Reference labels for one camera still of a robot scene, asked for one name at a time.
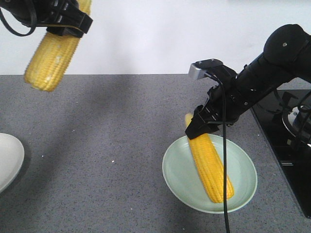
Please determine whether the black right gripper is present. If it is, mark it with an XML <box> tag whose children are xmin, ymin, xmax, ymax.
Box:
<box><xmin>185</xmin><ymin>85</ymin><xmax>240</xmax><ymax>139</ymax></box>

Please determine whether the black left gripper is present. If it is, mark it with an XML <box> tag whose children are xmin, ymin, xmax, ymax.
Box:
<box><xmin>0</xmin><ymin>0</ymin><xmax>93</xmax><ymax>38</ymax></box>

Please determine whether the yellow corn cob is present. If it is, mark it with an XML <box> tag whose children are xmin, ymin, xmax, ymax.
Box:
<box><xmin>184</xmin><ymin>113</ymin><xmax>235</xmax><ymax>204</ymax></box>
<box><xmin>24</xmin><ymin>0</ymin><xmax>92</xmax><ymax>92</ymax></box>

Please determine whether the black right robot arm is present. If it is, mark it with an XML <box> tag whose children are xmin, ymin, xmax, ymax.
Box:
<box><xmin>185</xmin><ymin>24</ymin><xmax>311</xmax><ymax>139</ymax></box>

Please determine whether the black gas stove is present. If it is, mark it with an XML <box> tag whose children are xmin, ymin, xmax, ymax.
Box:
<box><xmin>252</xmin><ymin>89</ymin><xmax>311</xmax><ymax>218</ymax></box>

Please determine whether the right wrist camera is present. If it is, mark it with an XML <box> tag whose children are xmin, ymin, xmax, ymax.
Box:
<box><xmin>188</xmin><ymin>59</ymin><xmax>237</xmax><ymax>84</ymax></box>

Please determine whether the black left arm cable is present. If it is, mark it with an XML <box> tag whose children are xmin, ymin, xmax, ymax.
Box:
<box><xmin>0</xmin><ymin>0</ymin><xmax>38</xmax><ymax>37</ymax></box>

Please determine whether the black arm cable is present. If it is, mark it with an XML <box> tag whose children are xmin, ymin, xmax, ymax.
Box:
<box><xmin>0</xmin><ymin>0</ymin><xmax>38</xmax><ymax>37</ymax></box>
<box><xmin>274</xmin><ymin>88</ymin><xmax>311</xmax><ymax>152</ymax></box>

